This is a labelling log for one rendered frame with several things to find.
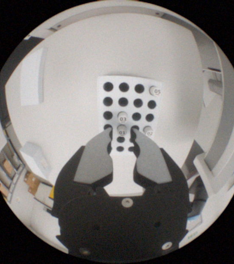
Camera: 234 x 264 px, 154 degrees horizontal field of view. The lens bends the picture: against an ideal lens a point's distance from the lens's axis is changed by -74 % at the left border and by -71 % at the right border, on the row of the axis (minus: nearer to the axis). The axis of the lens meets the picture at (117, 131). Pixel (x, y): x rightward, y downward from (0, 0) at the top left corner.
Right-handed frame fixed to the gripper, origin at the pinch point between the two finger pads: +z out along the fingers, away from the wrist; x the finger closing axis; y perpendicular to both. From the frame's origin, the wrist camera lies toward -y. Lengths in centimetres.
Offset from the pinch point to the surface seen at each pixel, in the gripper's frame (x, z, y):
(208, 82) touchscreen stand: 118, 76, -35
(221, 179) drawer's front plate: 20.4, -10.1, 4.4
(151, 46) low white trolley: 4.4, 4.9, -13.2
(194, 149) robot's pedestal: 55, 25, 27
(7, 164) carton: -337, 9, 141
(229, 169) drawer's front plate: 26.2, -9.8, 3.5
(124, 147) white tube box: 0.7, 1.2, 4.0
